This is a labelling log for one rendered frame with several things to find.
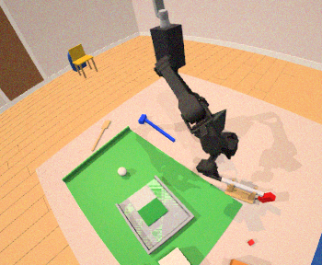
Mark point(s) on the red block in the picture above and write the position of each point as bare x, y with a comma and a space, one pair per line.
251, 242

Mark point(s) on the white golf ball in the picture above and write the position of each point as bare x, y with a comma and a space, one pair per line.
122, 171

